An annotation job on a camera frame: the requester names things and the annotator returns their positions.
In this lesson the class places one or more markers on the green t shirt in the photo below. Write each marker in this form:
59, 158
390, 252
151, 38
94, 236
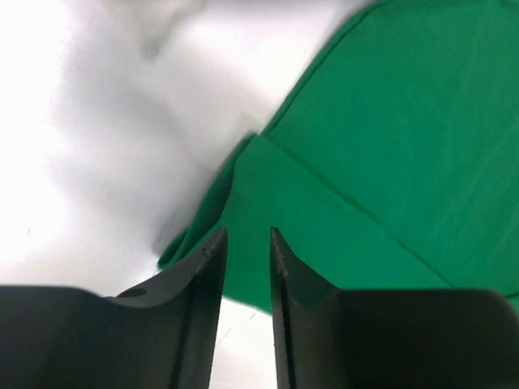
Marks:
392, 164

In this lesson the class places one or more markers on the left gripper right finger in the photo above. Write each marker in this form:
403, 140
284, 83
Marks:
326, 337

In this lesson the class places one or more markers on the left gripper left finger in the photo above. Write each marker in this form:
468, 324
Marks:
160, 333

